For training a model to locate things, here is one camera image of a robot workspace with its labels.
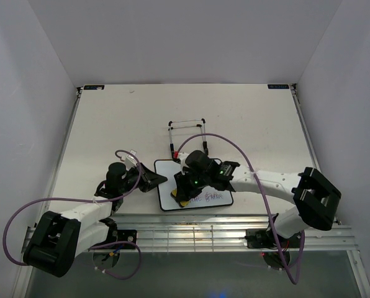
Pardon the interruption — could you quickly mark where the right blue table label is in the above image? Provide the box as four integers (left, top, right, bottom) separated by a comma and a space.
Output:
267, 84, 289, 89

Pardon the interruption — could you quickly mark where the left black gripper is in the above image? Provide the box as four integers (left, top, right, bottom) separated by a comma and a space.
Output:
119, 162, 167, 194

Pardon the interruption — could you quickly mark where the aluminium extrusion rail frame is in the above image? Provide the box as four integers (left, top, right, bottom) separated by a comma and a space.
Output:
23, 214, 356, 254

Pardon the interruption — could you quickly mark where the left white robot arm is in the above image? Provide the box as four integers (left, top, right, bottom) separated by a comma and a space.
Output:
23, 162, 168, 278

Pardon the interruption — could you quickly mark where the wire whiteboard easel stand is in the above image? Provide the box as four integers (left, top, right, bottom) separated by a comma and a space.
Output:
168, 118, 206, 162

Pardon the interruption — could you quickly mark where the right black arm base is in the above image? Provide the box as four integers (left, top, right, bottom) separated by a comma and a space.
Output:
245, 228, 301, 250

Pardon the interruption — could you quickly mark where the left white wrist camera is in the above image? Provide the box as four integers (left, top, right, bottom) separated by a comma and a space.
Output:
120, 150, 138, 169

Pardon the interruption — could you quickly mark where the small black-framed whiteboard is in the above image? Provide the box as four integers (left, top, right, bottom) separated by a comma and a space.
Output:
153, 158, 235, 212

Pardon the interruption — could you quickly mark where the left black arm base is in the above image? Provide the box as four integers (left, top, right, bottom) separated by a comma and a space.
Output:
105, 230, 137, 250

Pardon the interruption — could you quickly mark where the left blue table label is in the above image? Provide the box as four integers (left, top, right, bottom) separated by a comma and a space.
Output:
83, 85, 105, 91

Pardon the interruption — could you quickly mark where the yellow bone-shaped eraser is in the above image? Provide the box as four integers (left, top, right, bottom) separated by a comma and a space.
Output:
170, 188, 190, 207

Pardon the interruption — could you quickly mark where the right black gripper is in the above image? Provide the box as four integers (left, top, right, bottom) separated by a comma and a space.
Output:
174, 166, 210, 202

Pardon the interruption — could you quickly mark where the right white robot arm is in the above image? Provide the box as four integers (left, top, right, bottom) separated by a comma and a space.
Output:
171, 150, 341, 246

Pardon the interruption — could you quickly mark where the blue table label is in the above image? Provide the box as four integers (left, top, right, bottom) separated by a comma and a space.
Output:
83, 85, 105, 91
267, 84, 289, 89

